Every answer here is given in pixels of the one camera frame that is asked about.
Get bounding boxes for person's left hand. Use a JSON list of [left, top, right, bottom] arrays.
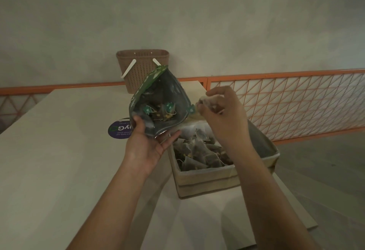
[[125, 115, 182, 175]]

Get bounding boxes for person's right hand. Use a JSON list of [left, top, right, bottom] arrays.
[[196, 86, 253, 157]]

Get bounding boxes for pyramid tea bag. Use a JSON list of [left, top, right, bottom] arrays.
[[199, 94, 225, 115]]

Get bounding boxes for green foil pouch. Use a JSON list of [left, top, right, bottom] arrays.
[[129, 65, 196, 138]]

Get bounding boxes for person's left forearm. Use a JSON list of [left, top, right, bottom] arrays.
[[67, 156, 156, 250]]

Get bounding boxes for person's right forearm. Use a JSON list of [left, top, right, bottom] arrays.
[[227, 144, 324, 250]]

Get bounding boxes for purple round sticker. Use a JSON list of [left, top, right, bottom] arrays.
[[108, 120, 135, 139]]

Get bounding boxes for tea bags inside pouch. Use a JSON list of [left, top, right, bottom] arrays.
[[143, 101, 177, 122]]

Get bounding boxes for pile of loose tea bags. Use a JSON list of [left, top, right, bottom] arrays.
[[173, 126, 235, 172]]

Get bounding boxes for brown plastic woven basket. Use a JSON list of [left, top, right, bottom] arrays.
[[116, 49, 170, 95]]

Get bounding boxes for beige fabric storage box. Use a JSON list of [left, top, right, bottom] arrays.
[[167, 115, 280, 200]]

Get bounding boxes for orange metal mesh railing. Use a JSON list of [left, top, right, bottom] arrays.
[[207, 69, 365, 145], [0, 77, 209, 134]]

